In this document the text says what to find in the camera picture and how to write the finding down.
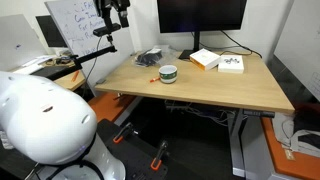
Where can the small black monitor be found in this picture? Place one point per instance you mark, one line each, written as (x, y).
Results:
(50, 31)

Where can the orange pen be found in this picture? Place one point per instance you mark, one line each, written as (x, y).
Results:
(75, 76)

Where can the small wooden side desk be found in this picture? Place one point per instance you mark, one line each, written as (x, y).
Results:
(68, 82)

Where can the white panel board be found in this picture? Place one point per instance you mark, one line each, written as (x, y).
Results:
(300, 40)

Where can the white mug with green band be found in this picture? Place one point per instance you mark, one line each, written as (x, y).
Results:
(168, 77)

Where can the orange marker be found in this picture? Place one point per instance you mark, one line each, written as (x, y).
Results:
(154, 79)

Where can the black stereo camera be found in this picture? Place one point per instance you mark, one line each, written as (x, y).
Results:
(106, 29)

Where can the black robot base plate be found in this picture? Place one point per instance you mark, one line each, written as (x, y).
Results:
(140, 156)

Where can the white papers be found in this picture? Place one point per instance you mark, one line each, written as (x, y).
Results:
(33, 65)

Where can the grey cloth bag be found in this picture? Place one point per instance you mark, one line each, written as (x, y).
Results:
(286, 133)

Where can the black desk control box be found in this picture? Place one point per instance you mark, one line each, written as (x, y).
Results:
(258, 113)

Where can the grey desk leg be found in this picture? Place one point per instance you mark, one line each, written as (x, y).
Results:
(237, 146)

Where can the grey whiteboard foot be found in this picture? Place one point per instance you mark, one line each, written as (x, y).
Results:
(100, 81)

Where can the large black monitor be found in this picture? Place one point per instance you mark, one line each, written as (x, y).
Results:
(201, 15)

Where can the whiteboard with blue writing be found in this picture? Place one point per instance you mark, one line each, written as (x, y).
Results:
(73, 26)

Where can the yellow and white box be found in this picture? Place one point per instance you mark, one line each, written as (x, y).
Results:
(205, 58)

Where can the white printed box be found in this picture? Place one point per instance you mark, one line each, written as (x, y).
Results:
(230, 65)

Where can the orange topped bench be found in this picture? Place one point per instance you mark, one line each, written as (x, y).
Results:
(296, 166)

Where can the black clamp with orange tip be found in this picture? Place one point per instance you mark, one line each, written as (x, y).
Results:
(159, 156)
(120, 134)

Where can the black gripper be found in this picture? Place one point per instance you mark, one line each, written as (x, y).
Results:
(111, 3)

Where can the black monitor stand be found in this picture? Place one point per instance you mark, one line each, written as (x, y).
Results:
(196, 43)

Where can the black desk clutter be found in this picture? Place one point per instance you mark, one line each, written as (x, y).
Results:
(63, 60)

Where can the silver laptop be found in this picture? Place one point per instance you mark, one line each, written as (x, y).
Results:
(18, 43)

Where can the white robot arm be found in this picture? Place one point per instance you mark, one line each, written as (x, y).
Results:
(43, 126)

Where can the plastic bag with black items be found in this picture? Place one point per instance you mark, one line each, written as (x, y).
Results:
(148, 57)

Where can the orange panel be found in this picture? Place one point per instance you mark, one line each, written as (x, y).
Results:
(106, 106)

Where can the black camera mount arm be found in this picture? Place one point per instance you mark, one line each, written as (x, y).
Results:
(90, 56)

